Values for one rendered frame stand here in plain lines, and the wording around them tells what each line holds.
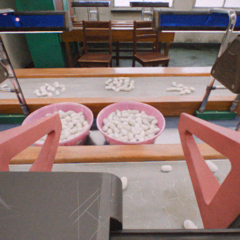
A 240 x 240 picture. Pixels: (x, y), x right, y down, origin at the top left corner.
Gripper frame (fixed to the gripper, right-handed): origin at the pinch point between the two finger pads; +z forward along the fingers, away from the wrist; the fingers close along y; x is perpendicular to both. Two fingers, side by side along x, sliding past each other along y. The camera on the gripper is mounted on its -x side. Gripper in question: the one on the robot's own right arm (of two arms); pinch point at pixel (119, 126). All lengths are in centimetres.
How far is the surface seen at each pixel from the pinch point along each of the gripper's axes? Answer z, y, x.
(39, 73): 92, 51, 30
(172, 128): 49, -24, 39
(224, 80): 14.4, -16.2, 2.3
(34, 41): 279, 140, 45
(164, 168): 20.5, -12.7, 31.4
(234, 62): 13.9, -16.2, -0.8
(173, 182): 16.9, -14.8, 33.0
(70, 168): 21.6, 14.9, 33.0
